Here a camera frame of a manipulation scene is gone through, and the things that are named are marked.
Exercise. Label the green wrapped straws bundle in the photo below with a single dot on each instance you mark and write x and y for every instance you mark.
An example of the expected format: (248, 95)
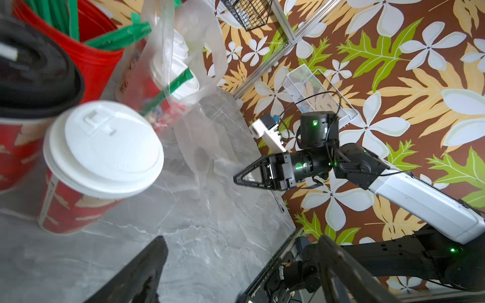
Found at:
(63, 16)

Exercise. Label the green straw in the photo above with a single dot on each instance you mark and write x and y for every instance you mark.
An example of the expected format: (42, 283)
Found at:
(185, 76)

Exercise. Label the white lid cup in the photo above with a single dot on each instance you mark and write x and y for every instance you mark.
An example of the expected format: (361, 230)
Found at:
(147, 70)
(97, 155)

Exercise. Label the white wire basket right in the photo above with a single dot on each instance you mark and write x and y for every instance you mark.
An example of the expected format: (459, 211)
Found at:
(310, 94)

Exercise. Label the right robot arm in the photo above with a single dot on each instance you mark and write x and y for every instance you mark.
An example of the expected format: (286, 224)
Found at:
(449, 248)

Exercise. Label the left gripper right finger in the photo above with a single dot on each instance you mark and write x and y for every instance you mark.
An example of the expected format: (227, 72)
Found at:
(341, 275)

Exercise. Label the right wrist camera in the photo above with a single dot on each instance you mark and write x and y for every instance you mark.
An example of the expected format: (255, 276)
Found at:
(267, 129)

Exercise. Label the clear plastic carrier bag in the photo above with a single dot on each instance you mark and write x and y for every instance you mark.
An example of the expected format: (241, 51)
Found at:
(197, 23)

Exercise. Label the red straw holder cup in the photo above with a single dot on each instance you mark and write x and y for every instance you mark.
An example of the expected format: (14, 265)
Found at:
(96, 66)

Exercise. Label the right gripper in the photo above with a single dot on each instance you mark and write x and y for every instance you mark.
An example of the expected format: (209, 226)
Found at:
(318, 142)

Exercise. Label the black wire basket centre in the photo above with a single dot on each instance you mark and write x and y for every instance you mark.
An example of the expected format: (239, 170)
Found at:
(250, 14)

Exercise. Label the black lid red cup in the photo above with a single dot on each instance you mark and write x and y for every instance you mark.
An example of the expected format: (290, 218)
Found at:
(39, 81)

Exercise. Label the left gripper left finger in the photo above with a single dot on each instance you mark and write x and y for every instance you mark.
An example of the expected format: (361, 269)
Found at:
(139, 280)

